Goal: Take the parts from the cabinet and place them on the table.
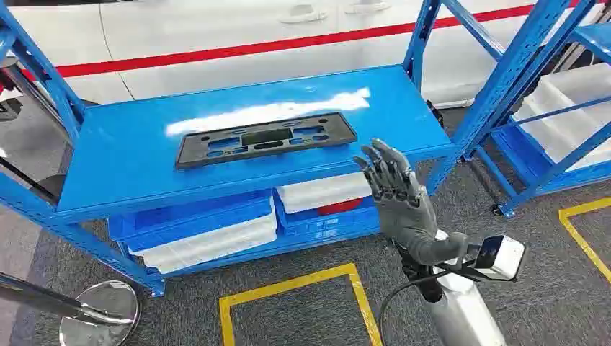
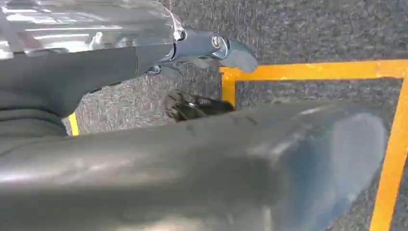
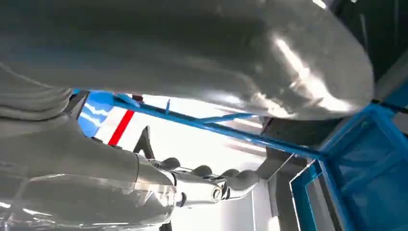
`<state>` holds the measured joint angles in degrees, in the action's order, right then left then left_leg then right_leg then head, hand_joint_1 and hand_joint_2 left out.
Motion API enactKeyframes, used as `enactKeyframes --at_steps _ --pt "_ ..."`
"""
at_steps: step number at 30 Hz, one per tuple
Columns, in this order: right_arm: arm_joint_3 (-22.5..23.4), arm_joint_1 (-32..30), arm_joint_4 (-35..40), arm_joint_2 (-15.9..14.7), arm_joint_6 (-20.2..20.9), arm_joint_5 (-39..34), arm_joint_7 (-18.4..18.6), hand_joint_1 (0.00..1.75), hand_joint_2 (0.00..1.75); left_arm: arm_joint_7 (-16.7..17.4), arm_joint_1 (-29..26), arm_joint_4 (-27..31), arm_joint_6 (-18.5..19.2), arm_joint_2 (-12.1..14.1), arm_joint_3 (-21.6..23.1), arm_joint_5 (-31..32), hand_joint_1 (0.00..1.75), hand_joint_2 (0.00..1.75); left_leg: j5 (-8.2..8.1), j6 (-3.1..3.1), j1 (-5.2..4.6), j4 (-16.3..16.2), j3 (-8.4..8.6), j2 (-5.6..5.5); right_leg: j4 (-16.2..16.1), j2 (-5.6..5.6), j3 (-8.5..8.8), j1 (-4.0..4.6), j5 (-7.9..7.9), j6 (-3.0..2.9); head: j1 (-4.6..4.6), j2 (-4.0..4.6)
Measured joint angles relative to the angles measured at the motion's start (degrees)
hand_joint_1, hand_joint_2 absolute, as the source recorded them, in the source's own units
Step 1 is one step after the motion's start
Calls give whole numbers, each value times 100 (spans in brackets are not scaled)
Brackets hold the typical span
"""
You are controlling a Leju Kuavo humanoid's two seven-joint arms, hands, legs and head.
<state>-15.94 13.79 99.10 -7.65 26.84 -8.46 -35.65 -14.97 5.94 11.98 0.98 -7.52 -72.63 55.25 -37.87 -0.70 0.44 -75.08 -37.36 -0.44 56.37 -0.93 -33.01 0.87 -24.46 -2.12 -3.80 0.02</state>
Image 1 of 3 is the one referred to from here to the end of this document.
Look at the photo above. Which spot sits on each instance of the white car with red stripe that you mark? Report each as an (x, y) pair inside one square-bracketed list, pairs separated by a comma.
[(215, 28)]

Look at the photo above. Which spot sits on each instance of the blue plastic bin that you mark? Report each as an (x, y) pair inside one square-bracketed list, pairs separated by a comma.
[(329, 224), (191, 215)]

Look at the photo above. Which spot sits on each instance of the white foam sheet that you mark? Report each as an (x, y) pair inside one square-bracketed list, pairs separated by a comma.
[(324, 191), (210, 246)]

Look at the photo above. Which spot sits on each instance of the blue metal shelf rack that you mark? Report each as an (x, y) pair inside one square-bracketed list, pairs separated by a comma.
[(133, 157), (525, 162)]

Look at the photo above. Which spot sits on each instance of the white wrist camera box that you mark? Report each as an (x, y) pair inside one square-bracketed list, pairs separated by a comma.
[(506, 258)]

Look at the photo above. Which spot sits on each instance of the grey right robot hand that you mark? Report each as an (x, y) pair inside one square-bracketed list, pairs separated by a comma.
[(406, 215)]

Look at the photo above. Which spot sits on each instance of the black plastic plate holder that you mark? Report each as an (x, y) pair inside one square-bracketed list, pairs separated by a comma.
[(191, 153)]

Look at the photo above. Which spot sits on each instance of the black stanchion pole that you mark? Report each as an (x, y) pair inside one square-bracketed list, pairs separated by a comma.
[(47, 188)]

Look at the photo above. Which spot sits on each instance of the white plastic tray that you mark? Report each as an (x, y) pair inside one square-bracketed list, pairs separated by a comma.
[(563, 119)]

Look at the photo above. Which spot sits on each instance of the red part in bin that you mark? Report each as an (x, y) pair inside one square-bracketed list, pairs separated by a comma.
[(341, 207)]

